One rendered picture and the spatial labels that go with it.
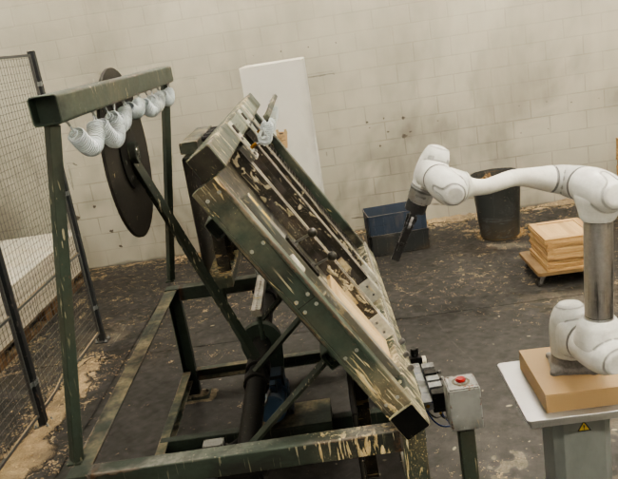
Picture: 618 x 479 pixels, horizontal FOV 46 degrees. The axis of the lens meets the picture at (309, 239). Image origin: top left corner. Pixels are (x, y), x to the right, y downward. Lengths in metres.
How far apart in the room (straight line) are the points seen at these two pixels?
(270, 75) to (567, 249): 2.96
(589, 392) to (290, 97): 4.46
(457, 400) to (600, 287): 0.65
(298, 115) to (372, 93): 1.60
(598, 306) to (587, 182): 0.46
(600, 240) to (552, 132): 5.89
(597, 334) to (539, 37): 5.91
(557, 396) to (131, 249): 6.50
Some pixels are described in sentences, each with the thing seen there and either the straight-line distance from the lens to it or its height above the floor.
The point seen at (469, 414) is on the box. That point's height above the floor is 0.82.
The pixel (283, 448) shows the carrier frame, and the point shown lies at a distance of 2.86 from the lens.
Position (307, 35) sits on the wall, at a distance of 8.10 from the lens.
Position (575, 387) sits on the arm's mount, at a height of 0.83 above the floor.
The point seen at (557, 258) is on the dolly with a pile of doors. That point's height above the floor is 0.24.
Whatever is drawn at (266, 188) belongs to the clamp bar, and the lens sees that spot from 3.10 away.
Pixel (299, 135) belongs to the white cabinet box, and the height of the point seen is 1.38.
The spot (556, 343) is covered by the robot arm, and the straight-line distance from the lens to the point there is 3.04.
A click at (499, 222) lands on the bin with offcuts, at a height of 0.19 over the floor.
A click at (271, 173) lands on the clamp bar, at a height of 1.64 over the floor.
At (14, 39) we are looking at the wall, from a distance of 8.74.
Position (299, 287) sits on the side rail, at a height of 1.41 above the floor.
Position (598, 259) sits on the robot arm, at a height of 1.35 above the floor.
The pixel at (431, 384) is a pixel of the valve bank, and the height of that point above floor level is 0.76.
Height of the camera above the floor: 2.26
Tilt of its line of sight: 16 degrees down
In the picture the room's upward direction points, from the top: 9 degrees counter-clockwise
